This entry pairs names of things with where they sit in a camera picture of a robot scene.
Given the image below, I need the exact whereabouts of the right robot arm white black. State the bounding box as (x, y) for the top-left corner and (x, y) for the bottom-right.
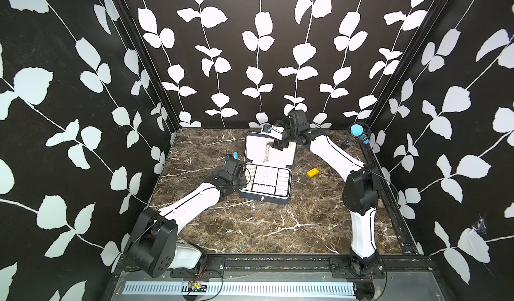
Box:
(261, 110), (381, 278)

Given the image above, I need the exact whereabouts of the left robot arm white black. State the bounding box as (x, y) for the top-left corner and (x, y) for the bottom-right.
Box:
(123, 155), (248, 278)

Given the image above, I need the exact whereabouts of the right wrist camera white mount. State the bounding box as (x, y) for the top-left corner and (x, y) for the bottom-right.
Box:
(261, 124), (285, 140)

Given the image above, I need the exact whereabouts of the small green circuit board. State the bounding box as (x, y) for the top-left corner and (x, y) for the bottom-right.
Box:
(186, 282), (207, 294)

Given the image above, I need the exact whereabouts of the yellow rectangular block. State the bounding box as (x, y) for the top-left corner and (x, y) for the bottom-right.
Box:
(307, 168), (320, 178)

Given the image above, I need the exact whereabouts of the white slotted cable duct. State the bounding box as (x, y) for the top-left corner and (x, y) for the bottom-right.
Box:
(121, 281), (356, 298)

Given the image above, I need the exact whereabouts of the black mini tripod stand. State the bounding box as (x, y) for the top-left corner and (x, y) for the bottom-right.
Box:
(339, 140), (351, 150)

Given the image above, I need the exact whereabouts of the blue microphone on tripod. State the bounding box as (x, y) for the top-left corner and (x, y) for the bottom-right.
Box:
(349, 124), (370, 144)

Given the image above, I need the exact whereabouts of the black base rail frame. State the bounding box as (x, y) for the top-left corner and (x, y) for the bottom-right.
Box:
(108, 252), (443, 286)

